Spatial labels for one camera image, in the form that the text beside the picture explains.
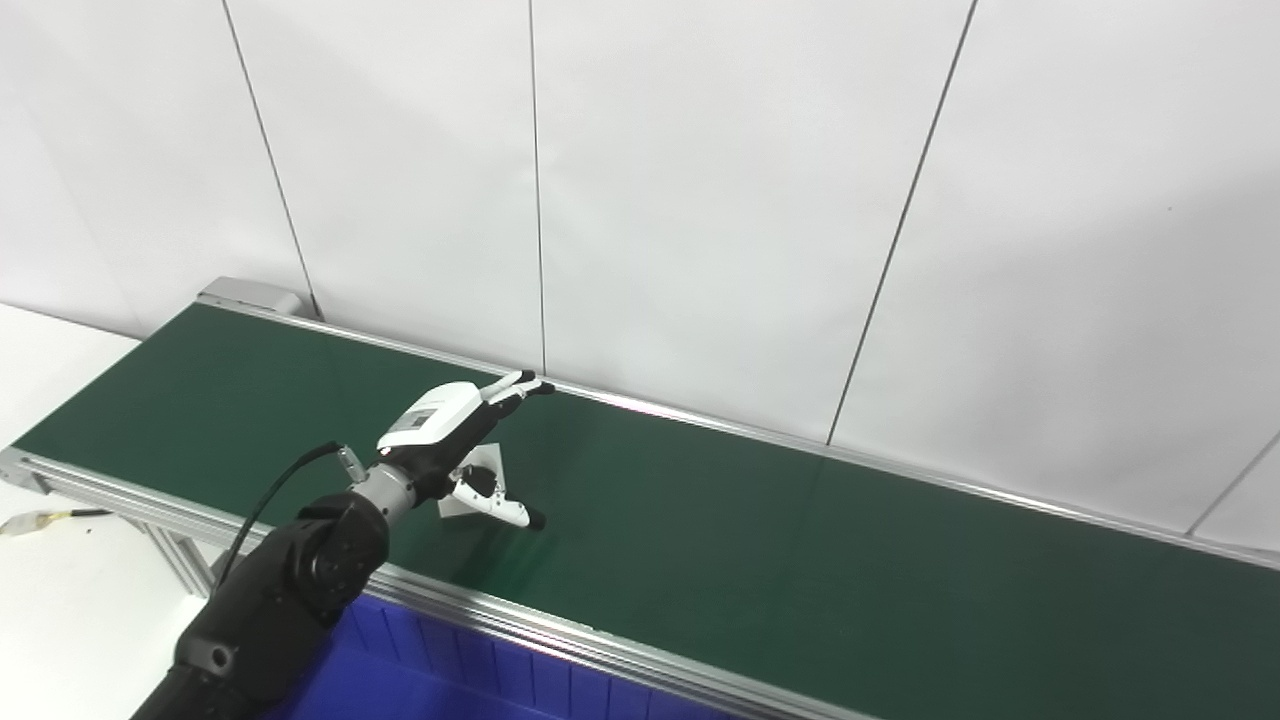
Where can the blue bin with white parts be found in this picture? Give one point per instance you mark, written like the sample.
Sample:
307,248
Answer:
420,670

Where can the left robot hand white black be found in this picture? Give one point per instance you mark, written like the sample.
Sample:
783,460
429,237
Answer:
435,420

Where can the white square part with hole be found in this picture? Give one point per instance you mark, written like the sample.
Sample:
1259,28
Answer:
488,460

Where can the aluminium conveyor leg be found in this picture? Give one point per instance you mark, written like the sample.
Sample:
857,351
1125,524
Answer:
180,560

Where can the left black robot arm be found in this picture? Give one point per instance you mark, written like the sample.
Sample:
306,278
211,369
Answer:
280,600

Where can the green conveyor belt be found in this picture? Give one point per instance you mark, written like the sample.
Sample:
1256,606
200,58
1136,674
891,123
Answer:
800,560
500,610

